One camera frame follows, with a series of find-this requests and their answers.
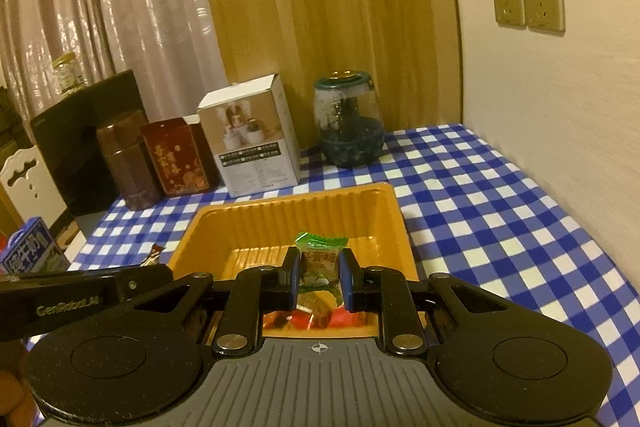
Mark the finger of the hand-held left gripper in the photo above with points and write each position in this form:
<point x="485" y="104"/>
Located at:
<point x="142" y="282"/>

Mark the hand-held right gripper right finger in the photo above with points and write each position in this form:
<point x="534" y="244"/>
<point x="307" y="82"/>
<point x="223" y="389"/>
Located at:
<point x="346" y="279"/>

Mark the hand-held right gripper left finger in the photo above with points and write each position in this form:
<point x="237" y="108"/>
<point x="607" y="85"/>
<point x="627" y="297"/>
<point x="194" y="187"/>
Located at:
<point x="295" y="279"/>

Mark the brown printed snack packet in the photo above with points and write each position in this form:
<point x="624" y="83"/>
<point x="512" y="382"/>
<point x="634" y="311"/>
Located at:
<point x="154" y="254"/>

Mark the green candy packet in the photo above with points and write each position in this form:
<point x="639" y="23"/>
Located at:
<point x="320" y="257"/>

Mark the red snack packet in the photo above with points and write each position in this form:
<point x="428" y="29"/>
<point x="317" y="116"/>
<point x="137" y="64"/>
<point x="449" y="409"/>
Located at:
<point x="282" y="322"/>
<point x="352" y="321"/>

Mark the orange plastic tray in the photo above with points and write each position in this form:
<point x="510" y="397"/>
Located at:
<point x="300" y="217"/>

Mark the person's left hand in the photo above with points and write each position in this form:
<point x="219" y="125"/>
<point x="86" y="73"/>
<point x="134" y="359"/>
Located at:
<point x="10" y="399"/>

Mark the blue milk carton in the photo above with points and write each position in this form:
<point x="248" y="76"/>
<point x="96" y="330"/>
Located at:
<point x="35" y="252"/>

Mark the white chair back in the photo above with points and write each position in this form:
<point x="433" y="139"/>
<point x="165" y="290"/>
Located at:
<point x="30" y="187"/>

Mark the brown metal thermos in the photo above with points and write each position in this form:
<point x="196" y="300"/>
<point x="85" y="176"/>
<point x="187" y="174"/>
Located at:
<point x="127" y="157"/>

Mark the red gold-print gift box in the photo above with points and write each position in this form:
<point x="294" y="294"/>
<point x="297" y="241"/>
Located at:
<point x="177" y="157"/>

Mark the white humidifier carton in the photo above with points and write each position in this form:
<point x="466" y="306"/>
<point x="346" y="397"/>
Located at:
<point x="255" y="142"/>

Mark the blue checkered tablecloth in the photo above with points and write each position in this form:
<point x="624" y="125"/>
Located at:
<point x="475" y="217"/>

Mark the dark green glass jar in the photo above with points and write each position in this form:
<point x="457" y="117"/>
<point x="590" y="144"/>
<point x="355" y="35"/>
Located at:
<point x="350" y="122"/>

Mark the black monitor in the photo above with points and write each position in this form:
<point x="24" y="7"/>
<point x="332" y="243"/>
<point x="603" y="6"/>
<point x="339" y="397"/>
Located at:
<point x="70" y="142"/>

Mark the small lidded glass jar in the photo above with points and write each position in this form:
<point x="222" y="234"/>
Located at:
<point x="68" y="74"/>

